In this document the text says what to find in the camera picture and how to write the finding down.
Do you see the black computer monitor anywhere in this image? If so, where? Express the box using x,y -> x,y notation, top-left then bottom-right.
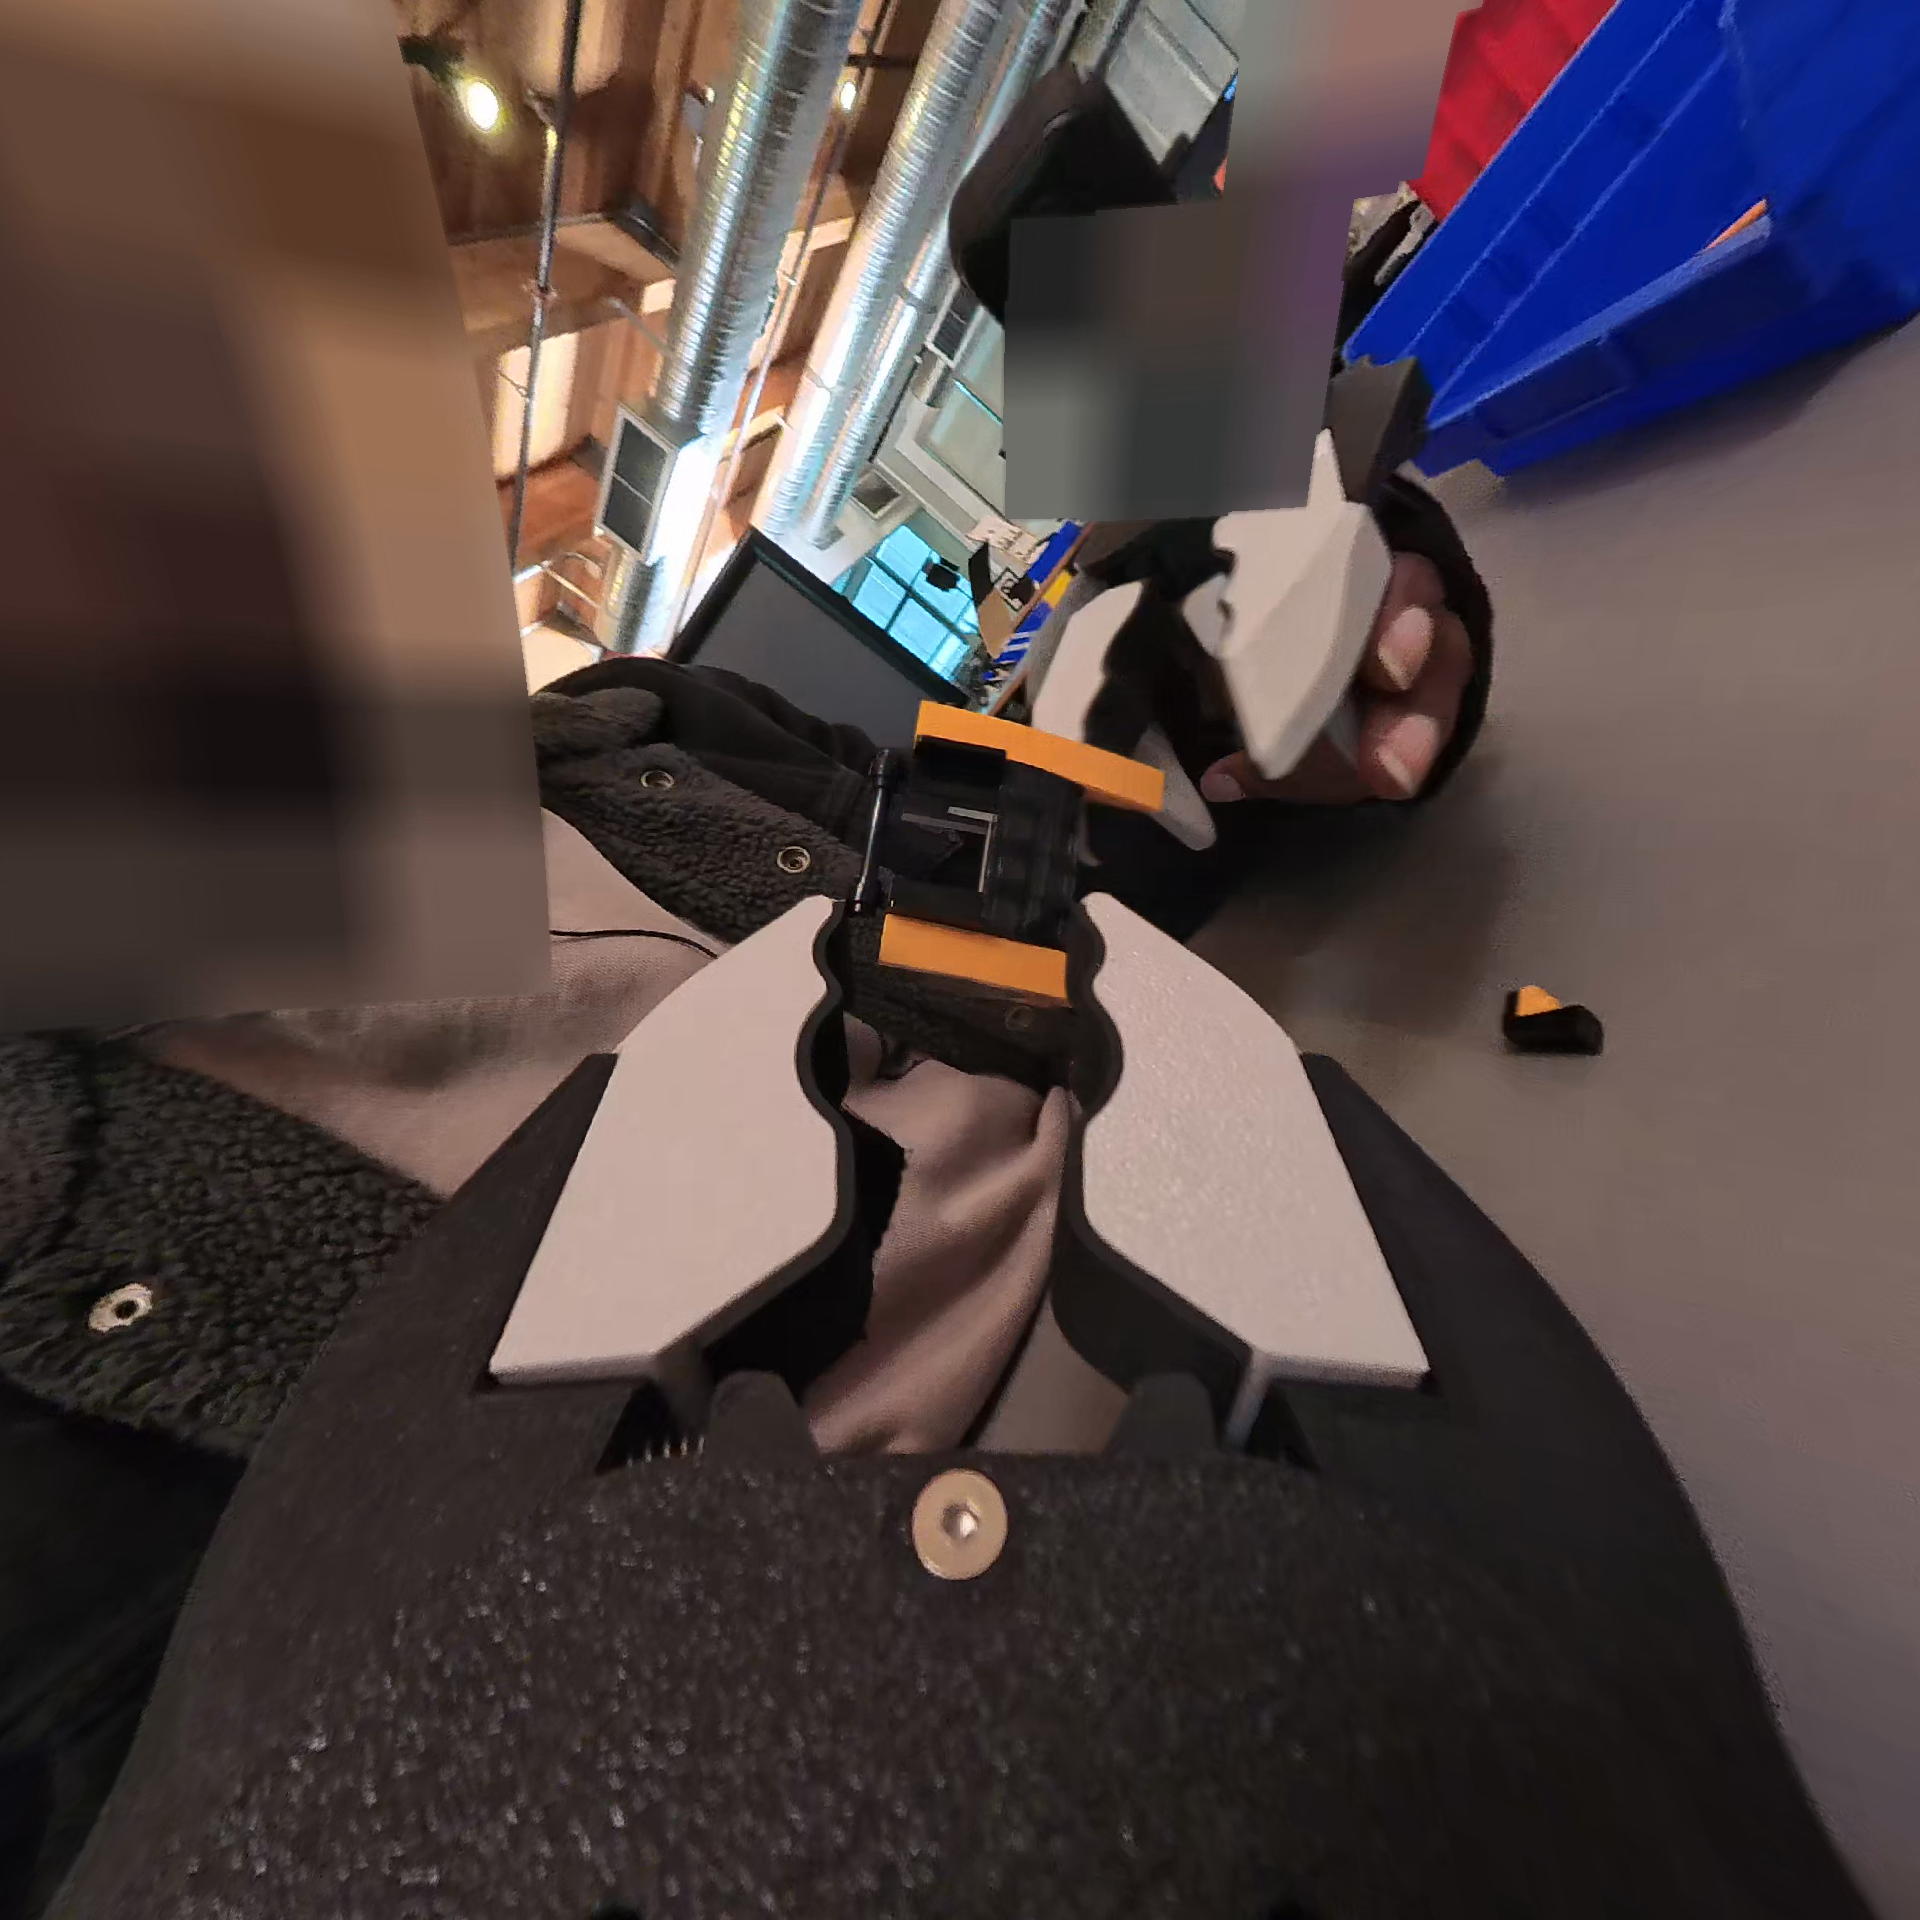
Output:
667,532 -> 977,711

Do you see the beige sweatshirt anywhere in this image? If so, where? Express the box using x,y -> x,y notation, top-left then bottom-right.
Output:
150,815 -> 1081,1455

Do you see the black fleece jacket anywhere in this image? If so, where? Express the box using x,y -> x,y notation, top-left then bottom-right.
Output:
0,661 -> 1081,1464

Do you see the orange black lego subassembly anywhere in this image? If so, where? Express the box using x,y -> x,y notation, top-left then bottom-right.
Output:
844,700 -> 1168,1010

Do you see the blue plastic bin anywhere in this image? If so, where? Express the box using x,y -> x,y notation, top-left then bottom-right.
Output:
1341,0 -> 1920,479

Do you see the ceiling air vent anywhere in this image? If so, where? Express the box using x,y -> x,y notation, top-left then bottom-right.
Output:
596,412 -> 672,543

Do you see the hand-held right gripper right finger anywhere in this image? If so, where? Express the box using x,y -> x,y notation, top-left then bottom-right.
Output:
1049,895 -> 1430,1449

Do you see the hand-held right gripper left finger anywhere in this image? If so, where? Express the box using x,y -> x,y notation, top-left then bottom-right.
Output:
486,895 -> 910,1425

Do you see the person's left hand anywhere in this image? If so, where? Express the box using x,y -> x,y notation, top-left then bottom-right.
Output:
1197,546 -> 1473,808

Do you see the silver air duct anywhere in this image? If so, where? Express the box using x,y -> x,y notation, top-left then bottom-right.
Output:
651,0 -> 889,453

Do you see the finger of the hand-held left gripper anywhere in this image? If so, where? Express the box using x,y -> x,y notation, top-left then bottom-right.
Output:
1182,431 -> 1394,781
1032,582 -> 1221,854

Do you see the red plastic bin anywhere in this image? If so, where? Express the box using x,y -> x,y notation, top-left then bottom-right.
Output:
1410,0 -> 1622,220

